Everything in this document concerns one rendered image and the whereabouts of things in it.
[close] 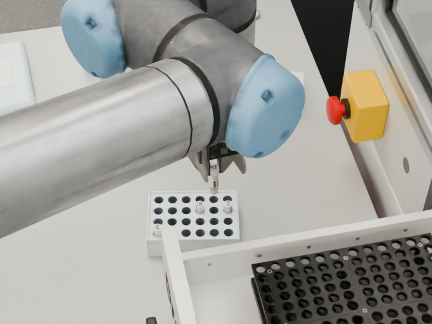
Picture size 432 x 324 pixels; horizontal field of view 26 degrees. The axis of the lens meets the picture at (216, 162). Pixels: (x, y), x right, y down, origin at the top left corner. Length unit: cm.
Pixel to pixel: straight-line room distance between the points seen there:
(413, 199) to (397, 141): 8
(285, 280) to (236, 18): 36
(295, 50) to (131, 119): 93
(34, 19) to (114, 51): 205
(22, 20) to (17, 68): 134
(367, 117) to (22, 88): 53
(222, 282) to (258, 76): 51
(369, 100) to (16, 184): 76
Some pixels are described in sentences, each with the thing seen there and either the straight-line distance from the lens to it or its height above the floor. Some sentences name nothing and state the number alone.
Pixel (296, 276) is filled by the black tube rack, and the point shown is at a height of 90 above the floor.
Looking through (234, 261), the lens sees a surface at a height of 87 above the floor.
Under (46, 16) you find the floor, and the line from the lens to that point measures 283.
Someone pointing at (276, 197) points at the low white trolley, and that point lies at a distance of 135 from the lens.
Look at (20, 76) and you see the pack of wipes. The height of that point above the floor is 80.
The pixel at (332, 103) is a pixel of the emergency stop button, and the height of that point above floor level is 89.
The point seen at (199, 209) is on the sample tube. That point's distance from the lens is 127.
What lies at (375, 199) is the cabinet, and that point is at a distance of 141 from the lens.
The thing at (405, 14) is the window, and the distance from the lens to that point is 123.
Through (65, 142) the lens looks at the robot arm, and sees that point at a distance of 62.
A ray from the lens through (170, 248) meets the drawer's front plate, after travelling 109.
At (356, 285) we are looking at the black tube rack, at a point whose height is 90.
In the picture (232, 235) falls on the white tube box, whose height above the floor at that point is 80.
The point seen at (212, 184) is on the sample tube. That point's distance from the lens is 111.
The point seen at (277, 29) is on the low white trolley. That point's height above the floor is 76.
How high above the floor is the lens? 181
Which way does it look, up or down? 49 degrees down
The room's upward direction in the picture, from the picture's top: straight up
